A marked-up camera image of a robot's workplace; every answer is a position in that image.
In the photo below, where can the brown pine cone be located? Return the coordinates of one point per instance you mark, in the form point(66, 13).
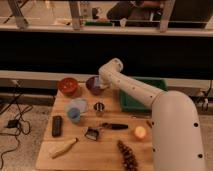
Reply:
point(129, 159)

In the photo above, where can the wooden handled brush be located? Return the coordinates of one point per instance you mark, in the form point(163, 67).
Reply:
point(61, 148)

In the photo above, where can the black remote control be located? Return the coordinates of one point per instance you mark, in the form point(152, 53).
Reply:
point(56, 126)

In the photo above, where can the orange fruit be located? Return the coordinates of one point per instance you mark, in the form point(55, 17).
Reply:
point(140, 132)

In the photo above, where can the small metal cup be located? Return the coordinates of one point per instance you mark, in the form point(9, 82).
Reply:
point(99, 108)

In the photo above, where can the green plastic tray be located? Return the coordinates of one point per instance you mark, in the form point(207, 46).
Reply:
point(129, 104)

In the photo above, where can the black power adapter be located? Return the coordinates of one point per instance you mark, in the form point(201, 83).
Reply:
point(12, 123)

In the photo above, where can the blue cup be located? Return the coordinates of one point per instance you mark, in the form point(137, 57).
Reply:
point(74, 115)

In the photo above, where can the person in background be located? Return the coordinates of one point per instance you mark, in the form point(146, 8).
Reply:
point(138, 13)

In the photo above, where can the black handled peeler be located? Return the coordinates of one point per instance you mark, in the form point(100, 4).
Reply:
point(93, 133)

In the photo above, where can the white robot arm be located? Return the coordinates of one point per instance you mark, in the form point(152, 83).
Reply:
point(176, 134)

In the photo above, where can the red bowl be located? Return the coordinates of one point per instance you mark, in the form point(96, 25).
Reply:
point(68, 86)

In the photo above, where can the purple bowl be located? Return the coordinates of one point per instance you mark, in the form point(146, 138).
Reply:
point(93, 85)

